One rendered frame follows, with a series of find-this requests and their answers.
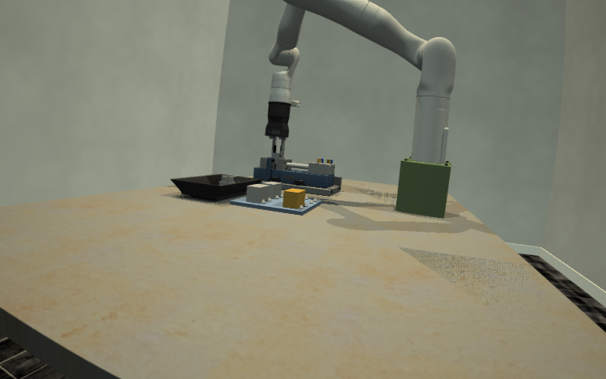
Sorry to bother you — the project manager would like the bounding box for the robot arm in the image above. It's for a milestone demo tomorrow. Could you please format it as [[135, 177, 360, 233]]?
[[269, 0, 456, 164]]

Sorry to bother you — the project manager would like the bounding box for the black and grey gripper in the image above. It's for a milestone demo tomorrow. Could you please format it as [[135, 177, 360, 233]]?
[[265, 88, 299, 156]]

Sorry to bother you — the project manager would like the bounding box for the yellow-orange block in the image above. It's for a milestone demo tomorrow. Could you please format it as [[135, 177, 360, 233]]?
[[282, 189, 305, 208]]

